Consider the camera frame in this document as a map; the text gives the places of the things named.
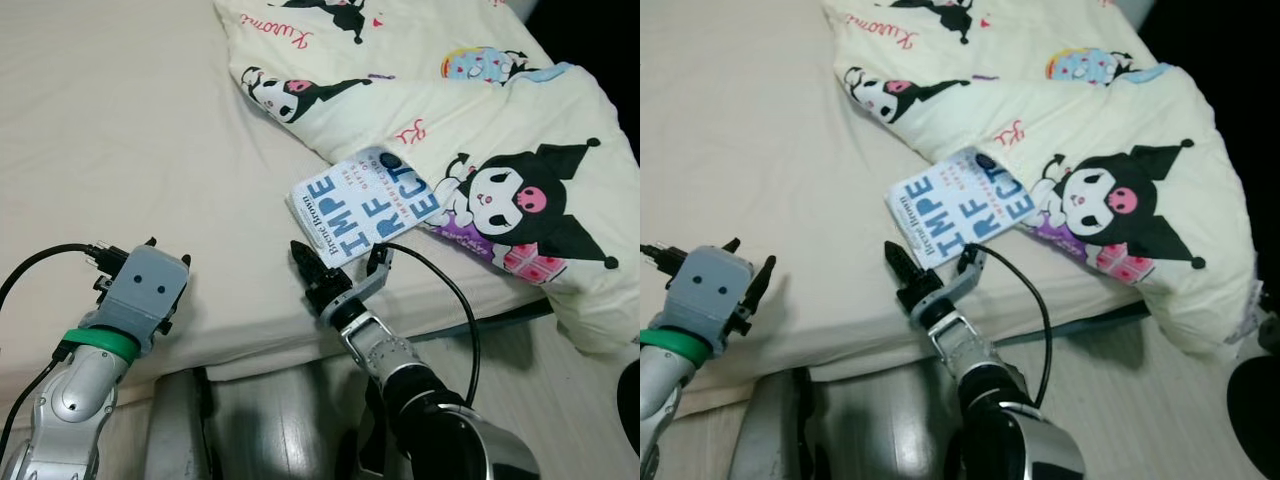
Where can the white book with blue lettering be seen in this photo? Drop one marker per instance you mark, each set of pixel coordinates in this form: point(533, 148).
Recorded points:
point(950, 210)
point(350, 210)

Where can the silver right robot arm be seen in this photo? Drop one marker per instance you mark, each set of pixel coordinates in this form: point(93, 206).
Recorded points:
point(430, 420)
point(1000, 420)

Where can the silver black left robot leg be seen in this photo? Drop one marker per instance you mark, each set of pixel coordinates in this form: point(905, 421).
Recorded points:
point(180, 430)
point(775, 430)

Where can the silver black robot leg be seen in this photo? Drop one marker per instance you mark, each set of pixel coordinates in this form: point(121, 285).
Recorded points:
point(180, 430)
point(775, 430)
point(368, 450)

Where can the cream sheeted bed mattress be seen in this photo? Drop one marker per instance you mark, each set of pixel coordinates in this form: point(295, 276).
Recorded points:
point(740, 130)
point(120, 130)

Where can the silver black right robot leg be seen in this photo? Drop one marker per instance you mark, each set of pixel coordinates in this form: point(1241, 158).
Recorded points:
point(368, 450)

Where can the cream cartoon print blanket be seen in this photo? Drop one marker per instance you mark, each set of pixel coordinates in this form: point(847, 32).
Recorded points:
point(480, 100)
point(1100, 110)

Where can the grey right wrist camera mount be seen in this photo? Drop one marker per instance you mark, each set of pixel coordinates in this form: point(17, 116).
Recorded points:
point(362, 290)
point(955, 292)

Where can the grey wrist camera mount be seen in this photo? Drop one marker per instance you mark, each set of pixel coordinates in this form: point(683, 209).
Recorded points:
point(955, 292)
point(145, 290)
point(715, 290)
point(362, 290)

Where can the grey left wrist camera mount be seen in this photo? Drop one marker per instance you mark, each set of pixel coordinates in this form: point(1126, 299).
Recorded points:
point(715, 290)
point(145, 290)

